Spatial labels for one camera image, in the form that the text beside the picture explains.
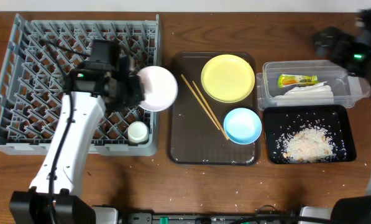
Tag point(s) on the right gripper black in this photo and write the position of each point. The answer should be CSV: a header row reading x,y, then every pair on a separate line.
x,y
338,55

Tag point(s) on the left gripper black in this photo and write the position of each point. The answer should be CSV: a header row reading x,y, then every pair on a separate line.
x,y
135,92

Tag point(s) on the white pink shallow bowl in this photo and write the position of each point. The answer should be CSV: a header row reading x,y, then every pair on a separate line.
x,y
160,88

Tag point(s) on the white paper cup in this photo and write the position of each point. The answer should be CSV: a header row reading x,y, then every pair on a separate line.
x,y
138,133

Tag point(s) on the wooden chopstick short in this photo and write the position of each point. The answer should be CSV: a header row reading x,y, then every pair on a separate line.
x,y
199,100

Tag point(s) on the yellow round plate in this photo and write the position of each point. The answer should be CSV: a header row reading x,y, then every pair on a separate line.
x,y
228,78

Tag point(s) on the light blue bowl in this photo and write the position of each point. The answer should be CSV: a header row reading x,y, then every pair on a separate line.
x,y
242,126

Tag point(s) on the wooden chopstick long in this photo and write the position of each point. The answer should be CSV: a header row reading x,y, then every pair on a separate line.
x,y
209,109

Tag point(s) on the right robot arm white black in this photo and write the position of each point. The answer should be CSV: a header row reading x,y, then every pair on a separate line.
x,y
352,53

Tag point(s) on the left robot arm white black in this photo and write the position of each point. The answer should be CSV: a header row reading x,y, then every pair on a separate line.
x,y
54,195

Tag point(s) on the clear plastic waste bin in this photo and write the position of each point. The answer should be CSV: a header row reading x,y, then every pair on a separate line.
x,y
346,89

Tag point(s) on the black waste tray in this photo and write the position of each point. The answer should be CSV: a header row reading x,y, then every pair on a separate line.
x,y
276,120

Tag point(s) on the white crumpled napkin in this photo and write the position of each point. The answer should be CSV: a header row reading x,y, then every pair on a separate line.
x,y
318,94

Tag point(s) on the yellow green snack wrapper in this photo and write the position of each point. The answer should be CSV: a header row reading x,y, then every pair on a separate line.
x,y
285,80

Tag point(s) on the dark brown serving tray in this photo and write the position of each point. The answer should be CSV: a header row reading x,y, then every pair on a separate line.
x,y
194,139

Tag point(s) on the grey plastic dish rack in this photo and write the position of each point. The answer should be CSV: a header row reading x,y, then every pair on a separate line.
x,y
31,86

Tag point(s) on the spilled rice pile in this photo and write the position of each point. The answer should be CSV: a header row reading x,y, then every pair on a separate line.
x,y
312,143

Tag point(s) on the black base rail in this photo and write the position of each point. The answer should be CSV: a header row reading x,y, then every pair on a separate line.
x,y
265,214

